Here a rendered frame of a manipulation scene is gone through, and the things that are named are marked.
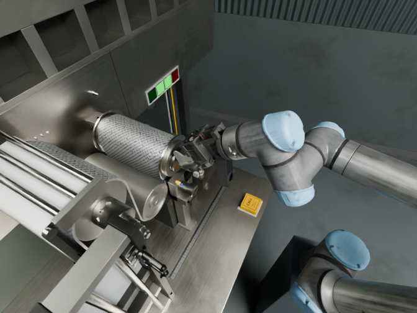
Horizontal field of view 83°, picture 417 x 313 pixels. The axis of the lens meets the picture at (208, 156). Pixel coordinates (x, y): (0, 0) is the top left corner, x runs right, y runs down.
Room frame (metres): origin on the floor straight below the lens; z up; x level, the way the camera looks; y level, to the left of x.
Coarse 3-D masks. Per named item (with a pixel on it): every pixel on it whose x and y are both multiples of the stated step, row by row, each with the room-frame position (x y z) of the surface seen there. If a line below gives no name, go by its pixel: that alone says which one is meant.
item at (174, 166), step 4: (180, 148) 0.46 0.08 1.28; (180, 152) 0.45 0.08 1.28; (172, 156) 0.44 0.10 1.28; (172, 160) 0.43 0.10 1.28; (176, 160) 0.43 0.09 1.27; (172, 164) 0.42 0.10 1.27; (176, 164) 0.43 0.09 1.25; (172, 168) 0.42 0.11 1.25; (176, 168) 0.43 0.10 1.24; (180, 168) 0.44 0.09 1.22
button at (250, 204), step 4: (244, 196) 0.52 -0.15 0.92; (248, 196) 0.52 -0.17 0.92; (252, 196) 0.52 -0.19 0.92; (244, 200) 0.50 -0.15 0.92; (248, 200) 0.50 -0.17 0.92; (252, 200) 0.50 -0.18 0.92; (256, 200) 0.50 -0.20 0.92; (260, 200) 0.50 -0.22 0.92; (244, 204) 0.48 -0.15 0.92; (248, 204) 0.48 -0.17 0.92; (252, 204) 0.48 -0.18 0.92; (256, 204) 0.48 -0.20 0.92; (240, 208) 0.47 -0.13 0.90; (244, 208) 0.47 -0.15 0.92; (248, 208) 0.46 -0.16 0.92; (252, 208) 0.46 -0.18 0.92; (256, 208) 0.46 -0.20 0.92; (252, 212) 0.45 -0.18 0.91
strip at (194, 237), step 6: (222, 186) 0.58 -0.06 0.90; (222, 192) 0.55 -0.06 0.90; (216, 198) 0.52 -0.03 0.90; (210, 204) 0.49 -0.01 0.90; (216, 204) 0.49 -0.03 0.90; (210, 210) 0.47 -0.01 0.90; (204, 216) 0.44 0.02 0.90; (204, 222) 0.41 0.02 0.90; (198, 228) 0.39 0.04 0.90; (198, 234) 0.36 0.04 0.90; (192, 240) 0.34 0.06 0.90; (186, 246) 0.32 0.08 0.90; (192, 246) 0.32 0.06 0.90; (186, 252) 0.29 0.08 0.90; (180, 258) 0.27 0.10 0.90; (180, 264) 0.25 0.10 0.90; (174, 270) 0.23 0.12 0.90; (168, 276) 0.21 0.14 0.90; (174, 276) 0.21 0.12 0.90
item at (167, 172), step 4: (104, 120) 0.56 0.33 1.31; (100, 128) 0.54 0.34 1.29; (180, 140) 0.49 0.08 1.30; (176, 144) 0.46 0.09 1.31; (180, 144) 0.48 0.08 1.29; (172, 148) 0.44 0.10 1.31; (176, 148) 0.46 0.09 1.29; (168, 152) 0.43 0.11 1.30; (172, 152) 0.44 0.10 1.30; (168, 156) 0.42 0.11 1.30; (164, 160) 0.42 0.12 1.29; (168, 160) 0.42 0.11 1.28; (164, 164) 0.41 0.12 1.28; (168, 164) 0.42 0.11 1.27; (164, 168) 0.41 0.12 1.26; (168, 168) 0.41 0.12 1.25; (164, 172) 0.40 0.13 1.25; (168, 172) 0.41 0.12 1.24; (172, 172) 0.43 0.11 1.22
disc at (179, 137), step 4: (176, 136) 0.48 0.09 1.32; (180, 136) 0.49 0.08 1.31; (184, 136) 0.51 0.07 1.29; (172, 140) 0.46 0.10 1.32; (176, 140) 0.48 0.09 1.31; (168, 144) 0.45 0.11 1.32; (172, 144) 0.46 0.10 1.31; (168, 148) 0.44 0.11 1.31; (164, 152) 0.42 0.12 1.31; (164, 156) 0.42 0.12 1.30; (160, 160) 0.41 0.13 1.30; (160, 164) 0.40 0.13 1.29; (160, 168) 0.40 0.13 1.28; (160, 172) 0.39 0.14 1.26; (160, 176) 0.39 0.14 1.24; (164, 176) 0.41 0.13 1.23; (168, 176) 0.42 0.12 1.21; (164, 180) 0.40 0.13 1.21
